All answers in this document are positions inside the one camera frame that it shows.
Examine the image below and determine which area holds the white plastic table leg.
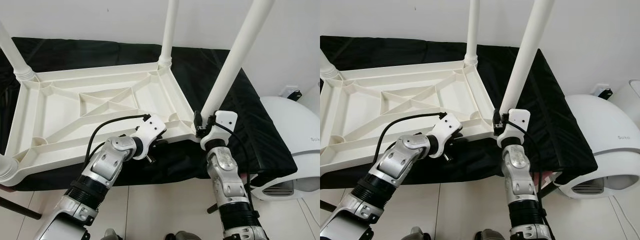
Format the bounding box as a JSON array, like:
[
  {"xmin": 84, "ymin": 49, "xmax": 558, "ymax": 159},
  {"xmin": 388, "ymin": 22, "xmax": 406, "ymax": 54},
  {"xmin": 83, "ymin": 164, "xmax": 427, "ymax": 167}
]
[
  {"xmin": 495, "ymin": 0, "xmax": 556, "ymax": 127},
  {"xmin": 157, "ymin": 0, "xmax": 180, "ymax": 69},
  {"xmin": 464, "ymin": 0, "xmax": 481, "ymax": 67},
  {"xmin": 0, "ymin": 22, "xmax": 37, "ymax": 84},
  {"xmin": 0, "ymin": 154, "xmax": 19, "ymax": 182},
  {"xmin": 195, "ymin": 0, "xmax": 276, "ymax": 132},
  {"xmin": 320, "ymin": 50, "xmax": 342, "ymax": 81}
]

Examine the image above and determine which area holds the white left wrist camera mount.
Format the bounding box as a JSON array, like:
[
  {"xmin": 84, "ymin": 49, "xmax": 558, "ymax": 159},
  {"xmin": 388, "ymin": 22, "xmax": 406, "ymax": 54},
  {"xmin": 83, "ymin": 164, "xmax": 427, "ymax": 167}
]
[
  {"xmin": 429, "ymin": 112, "xmax": 464, "ymax": 151},
  {"xmin": 134, "ymin": 114, "xmax": 168, "ymax": 154}
]

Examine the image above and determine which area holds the white floor cable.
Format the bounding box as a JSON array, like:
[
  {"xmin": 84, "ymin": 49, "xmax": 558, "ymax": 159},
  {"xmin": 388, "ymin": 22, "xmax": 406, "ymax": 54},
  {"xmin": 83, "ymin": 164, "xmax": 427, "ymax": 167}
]
[{"xmin": 609, "ymin": 192, "xmax": 640, "ymax": 232}]

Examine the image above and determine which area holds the white dome litter box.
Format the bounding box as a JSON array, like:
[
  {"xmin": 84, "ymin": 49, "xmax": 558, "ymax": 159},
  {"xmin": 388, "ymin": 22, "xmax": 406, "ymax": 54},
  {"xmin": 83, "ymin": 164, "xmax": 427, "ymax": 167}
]
[
  {"xmin": 250, "ymin": 96, "xmax": 321, "ymax": 202},
  {"xmin": 557, "ymin": 94, "xmax": 640, "ymax": 200}
]

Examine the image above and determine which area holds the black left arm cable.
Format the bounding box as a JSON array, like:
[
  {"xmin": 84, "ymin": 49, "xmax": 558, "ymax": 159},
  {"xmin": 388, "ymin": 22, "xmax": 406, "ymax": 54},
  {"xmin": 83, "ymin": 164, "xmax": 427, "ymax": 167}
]
[
  {"xmin": 85, "ymin": 113, "xmax": 152, "ymax": 166},
  {"xmin": 377, "ymin": 111, "xmax": 447, "ymax": 163}
]

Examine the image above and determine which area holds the white plastic table top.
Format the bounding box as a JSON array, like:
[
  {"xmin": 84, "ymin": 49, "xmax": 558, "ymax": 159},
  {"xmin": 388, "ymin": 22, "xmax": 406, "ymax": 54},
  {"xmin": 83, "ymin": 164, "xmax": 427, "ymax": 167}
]
[
  {"xmin": 0, "ymin": 61, "xmax": 199, "ymax": 185},
  {"xmin": 320, "ymin": 59, "xmax": 499, "ymax": 177}
]

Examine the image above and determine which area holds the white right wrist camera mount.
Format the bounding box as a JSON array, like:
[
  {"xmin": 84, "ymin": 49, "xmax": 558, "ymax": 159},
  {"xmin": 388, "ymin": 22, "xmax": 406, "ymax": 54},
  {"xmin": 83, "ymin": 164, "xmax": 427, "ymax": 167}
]
[
  {"xmin": 200, "ymin": 111, "xmax": 239, "ymax": 150},
  {"xmin": 496, "ymin": 108, "xmax": 531, "ymax": 149}
]

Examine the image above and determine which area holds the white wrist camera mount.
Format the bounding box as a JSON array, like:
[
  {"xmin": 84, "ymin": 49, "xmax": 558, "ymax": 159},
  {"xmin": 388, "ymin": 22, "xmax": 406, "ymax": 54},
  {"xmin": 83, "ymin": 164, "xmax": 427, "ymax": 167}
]
[
  {"xmin": 429, "ymin": 112, "xmax": 464, "ymax": 151},
  {"xmin": 200, "ymin": 111, "xmax": 239, "ymax": 150},
  {"xmin": 134, "ymin": 114, "xmax": 168, "ymax": 154},
  {"xmin": 496, "ymin": 108, "xmax": 531, "ymax": 149}
]

